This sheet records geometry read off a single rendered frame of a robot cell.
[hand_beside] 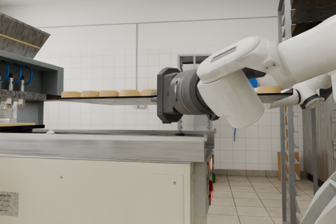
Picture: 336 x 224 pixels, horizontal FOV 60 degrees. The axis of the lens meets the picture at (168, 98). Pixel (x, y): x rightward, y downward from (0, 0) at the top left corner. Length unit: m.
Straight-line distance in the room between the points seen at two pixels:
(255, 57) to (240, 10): 4.72
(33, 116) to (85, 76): 3.86
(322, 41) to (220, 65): 0.14
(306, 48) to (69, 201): 0.67
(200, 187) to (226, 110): 0.33
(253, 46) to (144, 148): 0.41
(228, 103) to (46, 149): 0.56
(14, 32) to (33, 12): 4.78
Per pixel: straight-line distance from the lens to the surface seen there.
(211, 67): 0.45
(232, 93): 0.46
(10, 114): 5.92
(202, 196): 0.77
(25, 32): 1.34
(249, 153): 4.89
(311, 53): 0.43
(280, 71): 0.44
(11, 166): 0.94
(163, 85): 0.62
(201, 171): 0.76
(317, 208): 0.96
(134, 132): 1.06
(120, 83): 5.08
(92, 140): 0.80
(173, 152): 0.72
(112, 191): 0.78
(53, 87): 1.44
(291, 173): 1.86
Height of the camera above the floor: 0.95
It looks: 4 degrees up
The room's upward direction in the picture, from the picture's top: straight up
